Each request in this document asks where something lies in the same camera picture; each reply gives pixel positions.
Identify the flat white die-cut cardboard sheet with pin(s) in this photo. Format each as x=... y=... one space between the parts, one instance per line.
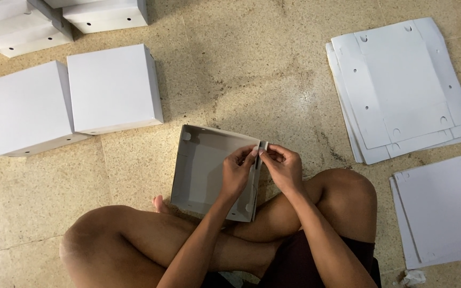
x=370 y=158
x=414 y=147
x=398 y=80

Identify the person's right leg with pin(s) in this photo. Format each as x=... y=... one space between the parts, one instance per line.
x=342 y=204

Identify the white closed cardboard box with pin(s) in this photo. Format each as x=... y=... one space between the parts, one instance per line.
x=26 y=108
x=70 y=3
x=112 y=88
x=18 y=38
x=2 y=10
x=102 y=14

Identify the crumpled white paper scrap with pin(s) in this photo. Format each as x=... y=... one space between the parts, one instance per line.
x=413 y=277

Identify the grey cardboard box tray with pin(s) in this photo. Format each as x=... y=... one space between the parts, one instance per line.
x=202 y=172

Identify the person's dark shorts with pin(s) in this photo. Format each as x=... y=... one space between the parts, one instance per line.
x=294 y=264

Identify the person's right hand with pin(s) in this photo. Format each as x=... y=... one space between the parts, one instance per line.
x=288 y=172

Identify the person's left leg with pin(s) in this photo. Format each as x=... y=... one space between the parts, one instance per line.
x=126 y=244

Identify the flat white square cardboard sheet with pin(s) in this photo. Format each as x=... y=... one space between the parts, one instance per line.
x=442 y=208
x=402 y=232

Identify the person's left hand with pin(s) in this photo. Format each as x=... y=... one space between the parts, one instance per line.
x=234 y=176

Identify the person's leg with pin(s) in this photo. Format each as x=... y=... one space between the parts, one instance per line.
x=126 y=244
x=342 y=204

